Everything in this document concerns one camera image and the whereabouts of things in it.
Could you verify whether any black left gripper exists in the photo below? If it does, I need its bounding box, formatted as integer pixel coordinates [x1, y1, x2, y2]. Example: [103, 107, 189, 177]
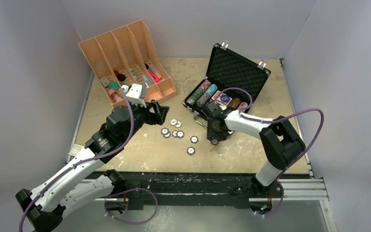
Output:
[122, 99, 168, 143]

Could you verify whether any blue small blind button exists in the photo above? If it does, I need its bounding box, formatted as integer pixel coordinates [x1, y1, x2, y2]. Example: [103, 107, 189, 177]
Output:
[220, 94, 232, 104]

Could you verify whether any red 5 chip stack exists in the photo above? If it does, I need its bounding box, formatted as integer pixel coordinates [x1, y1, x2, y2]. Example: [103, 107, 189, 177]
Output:
[211, 139, 219, 145]

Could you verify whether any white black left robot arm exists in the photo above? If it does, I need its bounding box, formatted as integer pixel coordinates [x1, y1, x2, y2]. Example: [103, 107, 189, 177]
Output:
[15, 100, 170, 232]

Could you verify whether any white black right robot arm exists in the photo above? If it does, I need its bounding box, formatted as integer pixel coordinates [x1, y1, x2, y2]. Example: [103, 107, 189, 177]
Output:
[201, 102, 305, 197]

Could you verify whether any red playing card deck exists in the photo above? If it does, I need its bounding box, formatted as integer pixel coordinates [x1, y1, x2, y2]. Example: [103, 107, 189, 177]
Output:
[211, 90, 233, 106]

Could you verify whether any black orange chip row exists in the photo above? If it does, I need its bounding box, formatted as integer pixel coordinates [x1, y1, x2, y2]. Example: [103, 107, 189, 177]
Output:
[228, 98, 241, 109]

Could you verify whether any pink highlighter marker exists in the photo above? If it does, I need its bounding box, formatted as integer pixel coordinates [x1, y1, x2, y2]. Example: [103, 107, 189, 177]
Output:
[144, 63, 162, 83]

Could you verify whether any blue orange chip row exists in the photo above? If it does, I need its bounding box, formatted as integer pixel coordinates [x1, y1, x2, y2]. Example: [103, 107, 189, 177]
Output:
[196, 84, 218, 107]

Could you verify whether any green round tape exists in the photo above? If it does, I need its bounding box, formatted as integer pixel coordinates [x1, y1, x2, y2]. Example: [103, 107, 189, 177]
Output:
[108, 82, 119, 90]

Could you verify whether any black red round object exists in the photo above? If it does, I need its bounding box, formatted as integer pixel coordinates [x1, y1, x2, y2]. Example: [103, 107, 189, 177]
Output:
[113, 70, 126, 82]

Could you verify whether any black poker chip case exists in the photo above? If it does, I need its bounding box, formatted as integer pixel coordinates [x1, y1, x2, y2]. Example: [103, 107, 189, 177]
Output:
[183, 42, 271, 120]

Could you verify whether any peach desk organizer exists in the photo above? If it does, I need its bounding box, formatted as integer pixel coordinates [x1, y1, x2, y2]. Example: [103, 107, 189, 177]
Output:
[78, 20, 177, 107]

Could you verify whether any small white red box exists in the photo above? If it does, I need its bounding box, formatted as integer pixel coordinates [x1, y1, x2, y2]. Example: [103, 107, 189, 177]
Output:
[68, 144, 84, 157]

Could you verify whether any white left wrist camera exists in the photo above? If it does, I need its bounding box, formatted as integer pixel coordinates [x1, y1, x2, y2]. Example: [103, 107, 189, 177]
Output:
[122, 84, 147, 107]

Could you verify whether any chrome case handle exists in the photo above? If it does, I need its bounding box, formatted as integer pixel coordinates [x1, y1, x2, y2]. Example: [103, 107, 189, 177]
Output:
[193, 114, 208, 129]

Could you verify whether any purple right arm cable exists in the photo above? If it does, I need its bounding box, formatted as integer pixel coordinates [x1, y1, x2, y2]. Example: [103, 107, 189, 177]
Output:
[219, 87, 325, 180]

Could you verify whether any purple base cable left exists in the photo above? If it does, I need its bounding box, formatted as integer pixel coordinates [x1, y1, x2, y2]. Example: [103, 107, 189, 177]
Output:
[104, 187, 159, 225]

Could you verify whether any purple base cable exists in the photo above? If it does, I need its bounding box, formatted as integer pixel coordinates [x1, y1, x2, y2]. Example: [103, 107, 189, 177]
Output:
[253, 181, 285, 218]
[104, 187, 159, 225]

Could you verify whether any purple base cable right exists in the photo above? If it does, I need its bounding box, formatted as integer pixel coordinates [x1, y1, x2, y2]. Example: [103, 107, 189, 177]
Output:
[253, 181, 285, 218]

